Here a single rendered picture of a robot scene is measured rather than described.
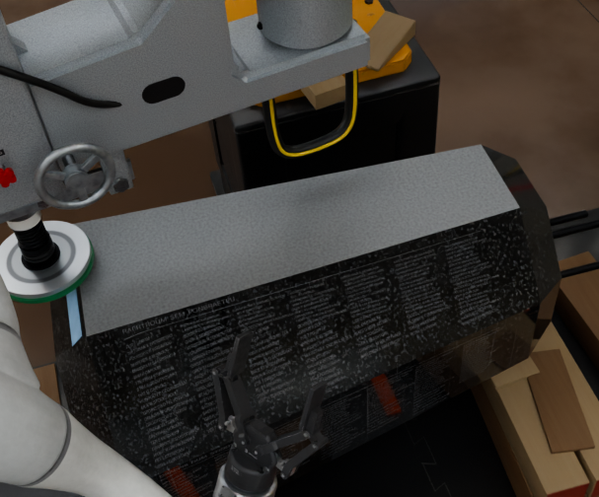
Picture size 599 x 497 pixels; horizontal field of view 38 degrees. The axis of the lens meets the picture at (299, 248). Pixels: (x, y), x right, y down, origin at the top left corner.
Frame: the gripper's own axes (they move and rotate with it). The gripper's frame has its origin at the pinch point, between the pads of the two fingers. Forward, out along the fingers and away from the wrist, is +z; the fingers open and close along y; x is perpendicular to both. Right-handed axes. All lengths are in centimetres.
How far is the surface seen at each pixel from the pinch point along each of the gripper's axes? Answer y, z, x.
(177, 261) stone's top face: 59, -28, 44
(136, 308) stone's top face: 57, -35, 31
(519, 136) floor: 62, -28, 228
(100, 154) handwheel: 57, 4, 15
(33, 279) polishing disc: 76, -34, 19
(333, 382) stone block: 20, -42, 57
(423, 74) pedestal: 60, 7, 132
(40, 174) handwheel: 62, 0, 6
